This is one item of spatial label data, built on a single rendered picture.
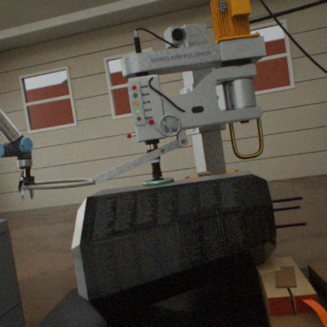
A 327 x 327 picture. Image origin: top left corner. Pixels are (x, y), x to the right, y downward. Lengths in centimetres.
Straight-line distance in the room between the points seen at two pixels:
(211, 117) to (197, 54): 42
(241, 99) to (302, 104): 595
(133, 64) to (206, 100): 54
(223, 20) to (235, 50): 23
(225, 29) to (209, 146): 99
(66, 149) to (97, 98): 148
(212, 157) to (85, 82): 647
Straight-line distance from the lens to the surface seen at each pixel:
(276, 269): 245
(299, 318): 213
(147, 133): 247
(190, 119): 252
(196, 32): 331
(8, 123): 227
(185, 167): 858
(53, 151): 965
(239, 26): 270
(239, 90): 263
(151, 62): 254
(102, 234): 227
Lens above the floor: 109
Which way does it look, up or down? 3 degrees down
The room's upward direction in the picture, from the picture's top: 9 degrees counter-clockwise
